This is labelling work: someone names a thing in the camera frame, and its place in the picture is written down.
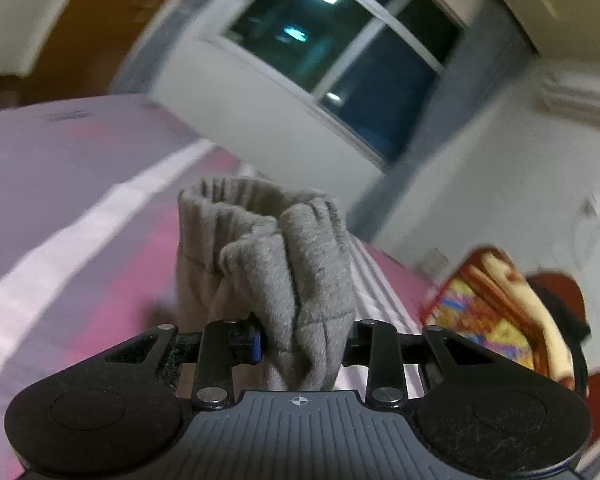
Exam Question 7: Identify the grey pants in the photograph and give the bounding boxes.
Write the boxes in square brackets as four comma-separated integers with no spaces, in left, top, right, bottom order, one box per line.
[175,176,357,392]

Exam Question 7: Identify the bed with striped pink sheet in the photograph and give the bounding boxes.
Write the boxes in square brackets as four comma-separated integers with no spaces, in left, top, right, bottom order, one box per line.
[0,95,446,480]

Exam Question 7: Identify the white air conditioner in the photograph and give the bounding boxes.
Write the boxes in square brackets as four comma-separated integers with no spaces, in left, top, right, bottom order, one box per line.
[540,72,600,126]

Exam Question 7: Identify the black garment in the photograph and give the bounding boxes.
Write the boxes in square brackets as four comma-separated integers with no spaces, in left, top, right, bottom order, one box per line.
[525,280,593,391]

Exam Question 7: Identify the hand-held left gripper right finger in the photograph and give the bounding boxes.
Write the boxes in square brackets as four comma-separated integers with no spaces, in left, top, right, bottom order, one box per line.
[341,319,507,411]

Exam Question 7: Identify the brown wooden door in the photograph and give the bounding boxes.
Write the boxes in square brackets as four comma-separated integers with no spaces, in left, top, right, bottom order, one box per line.
[20,0,201,106]

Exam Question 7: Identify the grey curtain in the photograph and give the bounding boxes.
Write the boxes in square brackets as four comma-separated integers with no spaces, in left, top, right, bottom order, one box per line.
[347,5,536,246]
[110,0,206,106]

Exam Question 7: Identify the white framed window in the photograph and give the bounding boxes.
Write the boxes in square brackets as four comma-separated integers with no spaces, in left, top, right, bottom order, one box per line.
[205,0,466,168]

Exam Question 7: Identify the colourful printed blanket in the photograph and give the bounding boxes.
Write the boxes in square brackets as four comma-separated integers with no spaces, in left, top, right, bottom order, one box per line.
[422,280,551,376]

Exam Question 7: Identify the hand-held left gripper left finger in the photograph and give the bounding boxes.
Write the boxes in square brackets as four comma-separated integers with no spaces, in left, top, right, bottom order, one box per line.
[102,319,267,412]

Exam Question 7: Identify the cream printed blanket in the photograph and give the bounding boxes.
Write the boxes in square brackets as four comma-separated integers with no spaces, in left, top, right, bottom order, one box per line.
[450,250,588,391]

